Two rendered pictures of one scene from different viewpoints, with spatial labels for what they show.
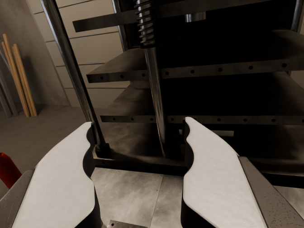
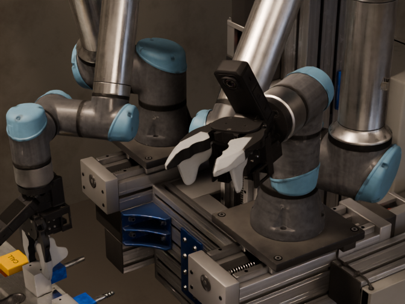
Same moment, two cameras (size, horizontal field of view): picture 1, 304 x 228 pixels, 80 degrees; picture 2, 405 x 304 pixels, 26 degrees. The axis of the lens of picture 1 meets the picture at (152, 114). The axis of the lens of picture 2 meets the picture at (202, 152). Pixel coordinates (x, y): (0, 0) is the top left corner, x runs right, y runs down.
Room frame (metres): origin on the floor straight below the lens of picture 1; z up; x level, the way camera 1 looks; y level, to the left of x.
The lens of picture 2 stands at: (0.94, 0.52, 1.96)
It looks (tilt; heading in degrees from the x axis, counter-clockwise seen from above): 27 degrees down; 211
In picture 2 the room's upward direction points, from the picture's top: straight up
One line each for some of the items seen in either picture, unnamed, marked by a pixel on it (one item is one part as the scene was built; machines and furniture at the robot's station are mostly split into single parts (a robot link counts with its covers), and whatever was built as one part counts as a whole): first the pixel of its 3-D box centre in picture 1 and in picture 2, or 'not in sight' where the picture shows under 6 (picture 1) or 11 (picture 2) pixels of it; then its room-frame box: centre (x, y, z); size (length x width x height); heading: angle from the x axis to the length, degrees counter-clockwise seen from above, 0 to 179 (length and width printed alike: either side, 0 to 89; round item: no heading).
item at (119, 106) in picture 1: (198, 90); not in sight; (1.13, -0.34, 1.01); 1.10 x 0.74 x 0.05; 70
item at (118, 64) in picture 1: (197, 52); not in sight; (1.13, -0.34, 1.26); 1.10 x 0.74 x 0.05; 70
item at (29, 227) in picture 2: not in sight; (41, 205); (-0.21, -0.54, 1.08); 0.09 x 0.08 x 0.12; 160
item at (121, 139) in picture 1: (199, 126); not in sight; (1.08, -0.32, 0.75); 1.30 x 0.84 x 0.06; 70
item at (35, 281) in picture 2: not in sight; (56, 269); (-0.22, -0.53, 0.92); 0.13 x 0.05 x 0.05; 160
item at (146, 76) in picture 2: not in sight; (158, 69); (-0.68, -0.56, 1.20); 0.13 x 0.12 x 0.14; 107
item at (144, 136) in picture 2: not in sight; (163, 115); (-0.68, -0.55, 1.09); 0.15 x 0.15 x 0.10
